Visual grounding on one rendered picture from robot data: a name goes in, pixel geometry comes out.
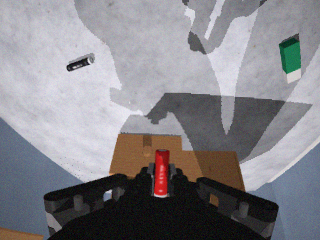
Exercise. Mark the green and white eraser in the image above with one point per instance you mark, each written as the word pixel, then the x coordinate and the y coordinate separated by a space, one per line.
pixel 291 61

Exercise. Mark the black battery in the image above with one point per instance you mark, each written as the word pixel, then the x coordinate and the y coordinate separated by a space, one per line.
pixel 80 64

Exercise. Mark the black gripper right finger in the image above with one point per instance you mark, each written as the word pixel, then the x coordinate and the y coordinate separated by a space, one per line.
pixel 255 212

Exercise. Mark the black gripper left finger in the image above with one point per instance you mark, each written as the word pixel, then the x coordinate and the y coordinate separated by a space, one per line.
pixel 64 205

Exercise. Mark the brown wooden chest of drawers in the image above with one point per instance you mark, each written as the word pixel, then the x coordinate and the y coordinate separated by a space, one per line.
pixel 236 159

